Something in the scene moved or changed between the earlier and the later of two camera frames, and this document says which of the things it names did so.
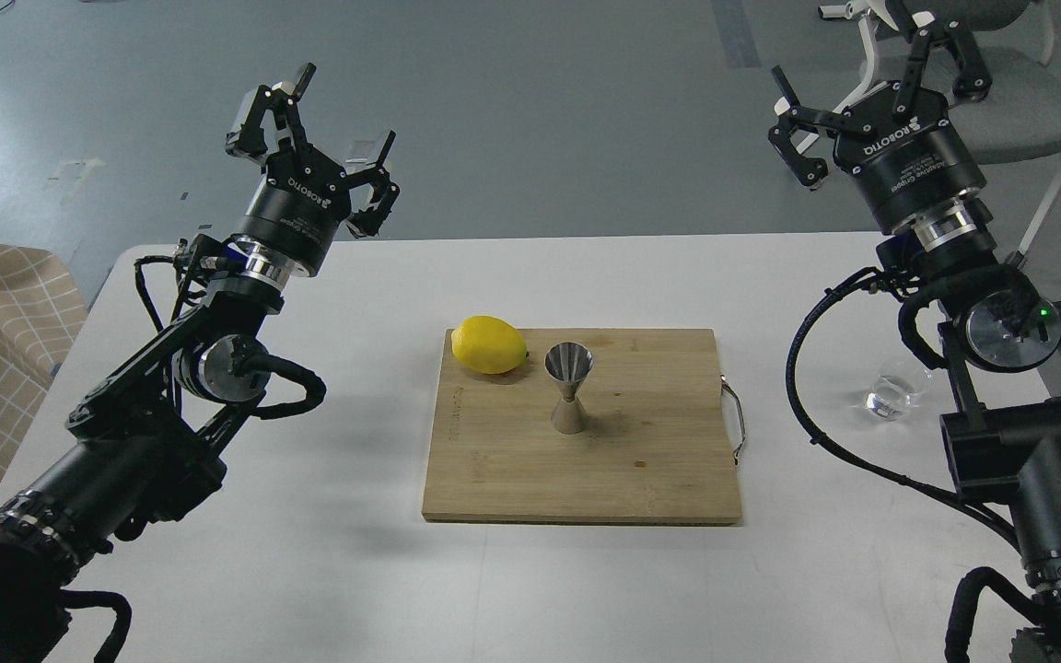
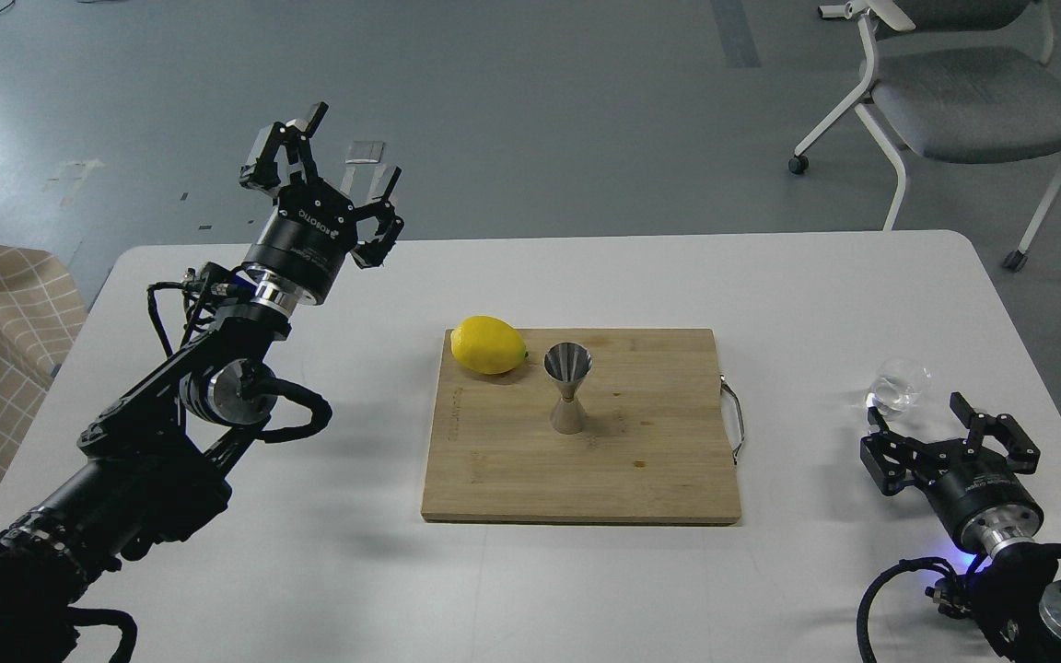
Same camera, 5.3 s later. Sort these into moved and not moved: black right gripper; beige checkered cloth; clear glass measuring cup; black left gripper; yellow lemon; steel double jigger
Moved: black left gripper; black right gripper
Not moved: beige checkered cloth; yellow lemon; clear glass measuring cup; steel double jigger
